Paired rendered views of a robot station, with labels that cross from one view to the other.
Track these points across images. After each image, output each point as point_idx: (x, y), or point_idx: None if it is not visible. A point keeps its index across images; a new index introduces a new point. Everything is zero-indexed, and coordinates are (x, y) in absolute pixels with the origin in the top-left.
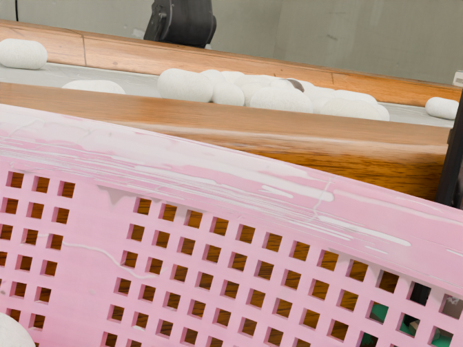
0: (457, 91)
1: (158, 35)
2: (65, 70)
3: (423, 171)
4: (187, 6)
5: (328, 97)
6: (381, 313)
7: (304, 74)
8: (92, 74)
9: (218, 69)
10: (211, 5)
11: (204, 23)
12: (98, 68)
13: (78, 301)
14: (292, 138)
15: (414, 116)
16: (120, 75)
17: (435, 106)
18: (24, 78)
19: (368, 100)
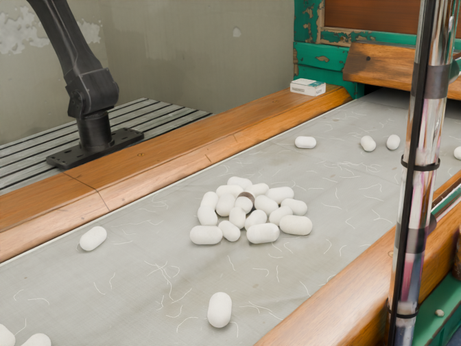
0: (300, 107)
1: (82, 111)
2: (109, 228)
3: (378, 315)
4: (97, 85)
5: (277, 211)
6: None
7: (219, 145)
8: (124, 221)
9: (176, 169)
10: (112, 76)
11: (112, 93)
12: (116, 208)
13: None
14: (346, 338)
15: (294, 158)
16: (134, 210)
17: (302, 143)
18: (119, 264)
19: (289, 192)
